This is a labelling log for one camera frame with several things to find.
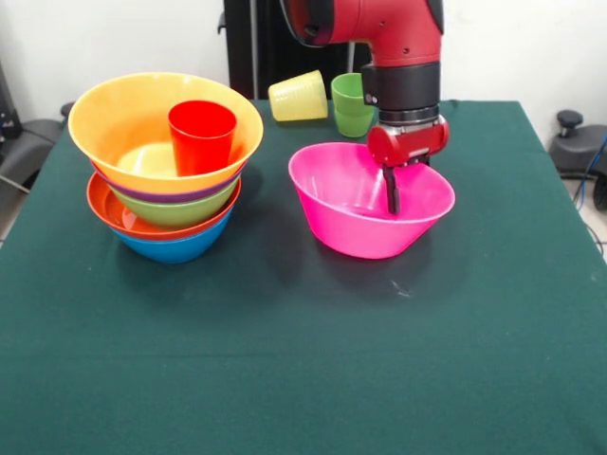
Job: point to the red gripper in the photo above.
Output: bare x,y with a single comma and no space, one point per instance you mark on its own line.
408,144

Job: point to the pink plastic bowl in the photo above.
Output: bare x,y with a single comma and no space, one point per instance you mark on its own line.
341,208

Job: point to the yellow plastic cup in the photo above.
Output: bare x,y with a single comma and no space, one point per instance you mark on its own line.
299,99

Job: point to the red plastic cup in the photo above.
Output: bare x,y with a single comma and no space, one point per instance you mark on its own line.
201,142

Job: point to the green plastic bowl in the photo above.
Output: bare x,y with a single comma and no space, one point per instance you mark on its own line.
175,213

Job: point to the purple plastic bowl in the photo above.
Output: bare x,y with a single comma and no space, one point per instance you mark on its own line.
171,196

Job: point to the large blue plastic bowl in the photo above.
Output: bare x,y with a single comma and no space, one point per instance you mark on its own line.
175,251

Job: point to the orange plastic bowl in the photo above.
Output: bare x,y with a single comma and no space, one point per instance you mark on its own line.
118,128

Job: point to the red-orange plastic bowl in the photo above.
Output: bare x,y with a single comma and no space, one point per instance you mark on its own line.
102,208

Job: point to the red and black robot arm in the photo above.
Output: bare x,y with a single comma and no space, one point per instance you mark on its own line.
403,47

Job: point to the green plastic cup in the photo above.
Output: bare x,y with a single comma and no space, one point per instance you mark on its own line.
348,109

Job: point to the black chair base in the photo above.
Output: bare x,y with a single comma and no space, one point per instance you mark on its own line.
578,147

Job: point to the dark green tablecloth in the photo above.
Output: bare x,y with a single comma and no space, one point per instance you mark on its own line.
189,379

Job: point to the grey chair base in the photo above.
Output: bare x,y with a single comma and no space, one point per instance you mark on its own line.
23,151

